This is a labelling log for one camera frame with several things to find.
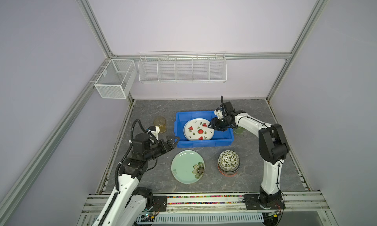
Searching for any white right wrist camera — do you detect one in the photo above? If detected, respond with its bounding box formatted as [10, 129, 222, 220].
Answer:
[214, 108, 224, 120]

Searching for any white watermelon pattern plate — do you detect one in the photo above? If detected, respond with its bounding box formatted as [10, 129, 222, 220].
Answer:
[183, 118, 215, 141]

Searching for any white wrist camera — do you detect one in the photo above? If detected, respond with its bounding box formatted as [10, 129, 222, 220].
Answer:
[214, 108, 224, 120]
[147, 126, 160, 142]

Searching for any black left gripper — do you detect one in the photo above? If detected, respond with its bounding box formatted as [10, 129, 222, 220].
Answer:
[144, 136, 179, 161]

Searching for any white mesh basket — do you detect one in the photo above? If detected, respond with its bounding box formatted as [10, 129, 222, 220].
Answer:
[94, 59, 137, 99]

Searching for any green leaf patterned bowl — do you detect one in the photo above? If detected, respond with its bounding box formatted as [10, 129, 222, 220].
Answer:
[218, 150, 240, 173]

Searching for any green glass cup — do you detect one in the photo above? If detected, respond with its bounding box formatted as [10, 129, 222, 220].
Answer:
[234, 127, 245, 135]

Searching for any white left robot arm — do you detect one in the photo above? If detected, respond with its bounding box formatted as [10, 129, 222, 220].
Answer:
[93, 120, 180, 226]

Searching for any white wire rack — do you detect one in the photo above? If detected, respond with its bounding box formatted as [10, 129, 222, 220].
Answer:
[138, 51, 227, 83]

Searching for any red rimmed bottom bowl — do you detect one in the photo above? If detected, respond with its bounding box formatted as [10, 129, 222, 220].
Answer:
[218, 165, 240, 177]

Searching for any green flower plate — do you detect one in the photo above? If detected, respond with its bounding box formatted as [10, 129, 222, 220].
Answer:
[171, 150, 205, 184]

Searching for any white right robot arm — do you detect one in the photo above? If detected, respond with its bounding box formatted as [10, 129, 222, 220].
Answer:
[209, 96, 290, 209]

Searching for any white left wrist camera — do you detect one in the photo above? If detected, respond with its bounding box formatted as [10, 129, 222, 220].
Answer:
[147, 126, 160, 142]

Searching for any blue plastic bin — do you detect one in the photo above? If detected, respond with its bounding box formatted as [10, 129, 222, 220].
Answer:
[174, 111, 234, 148]

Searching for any amber glass cup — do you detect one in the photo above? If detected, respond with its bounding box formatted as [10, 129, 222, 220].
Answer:
[153, 117, 167, 133]

